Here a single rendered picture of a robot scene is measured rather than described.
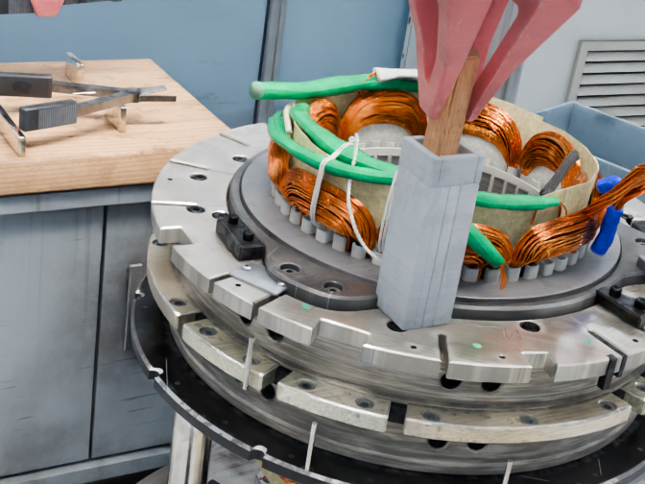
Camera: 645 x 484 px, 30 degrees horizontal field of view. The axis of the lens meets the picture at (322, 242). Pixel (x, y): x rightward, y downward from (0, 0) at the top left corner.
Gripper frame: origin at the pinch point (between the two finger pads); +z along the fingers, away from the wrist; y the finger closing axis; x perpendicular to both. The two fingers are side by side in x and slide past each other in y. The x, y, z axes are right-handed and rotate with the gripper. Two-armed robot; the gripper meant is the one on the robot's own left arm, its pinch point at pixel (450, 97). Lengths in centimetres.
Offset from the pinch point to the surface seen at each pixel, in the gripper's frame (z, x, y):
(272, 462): 18.9, -2.8, -5.7
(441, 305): 9.9, -2.2, 1.4
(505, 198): 5.8, 1.3, 5.2
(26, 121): 15.0, 25.7, -15.5
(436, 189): 3.7, -2.0, -0.5
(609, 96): 86, 201, 152
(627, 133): 17, 33, 35
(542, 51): 74, 198, 127
